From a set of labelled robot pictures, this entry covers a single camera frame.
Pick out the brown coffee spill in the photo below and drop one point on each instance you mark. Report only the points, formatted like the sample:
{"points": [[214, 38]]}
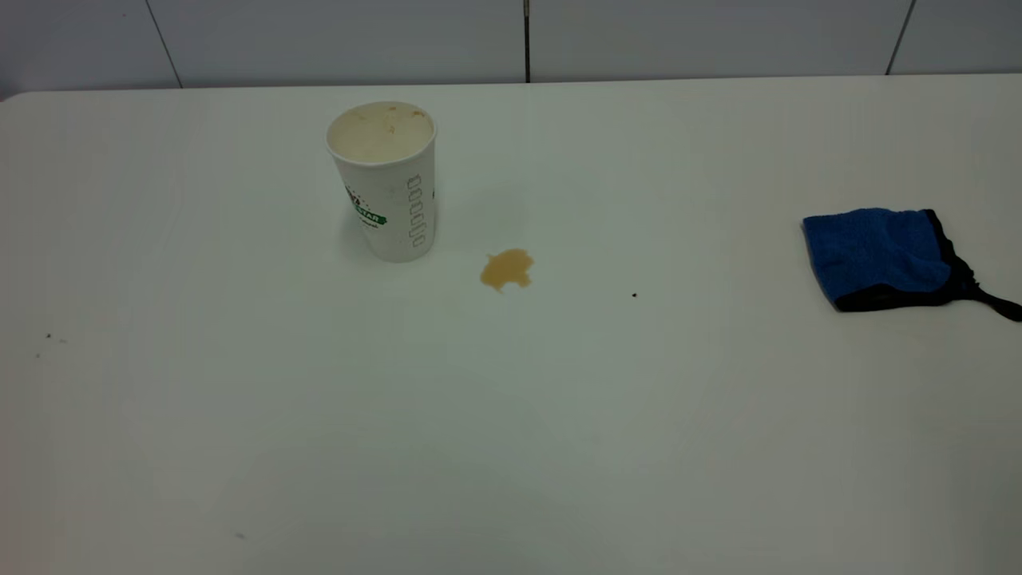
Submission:
{"points": [[505, 268]]}

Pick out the blue cloth with black trim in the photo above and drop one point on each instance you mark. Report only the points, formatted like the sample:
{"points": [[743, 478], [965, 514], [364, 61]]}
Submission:
{"points": [[874, 251]]}

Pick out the white paper coffee cup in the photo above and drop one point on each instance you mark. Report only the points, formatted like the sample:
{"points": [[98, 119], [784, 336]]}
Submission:
{"points": [[391, 200]]}

